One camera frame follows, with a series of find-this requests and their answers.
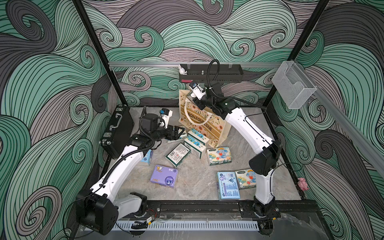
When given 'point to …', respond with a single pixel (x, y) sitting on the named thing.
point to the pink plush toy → (302, 184)
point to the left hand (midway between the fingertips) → (178, 126)
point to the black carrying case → (118, 132)
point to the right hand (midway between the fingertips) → (196, 94)
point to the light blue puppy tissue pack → (148, 156)
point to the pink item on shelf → (188, 81)
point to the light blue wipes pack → (228, 185)
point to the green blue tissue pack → (198, 136)
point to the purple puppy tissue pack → (164, 175)
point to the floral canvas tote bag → (215, 127)
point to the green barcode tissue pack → (178, 155)
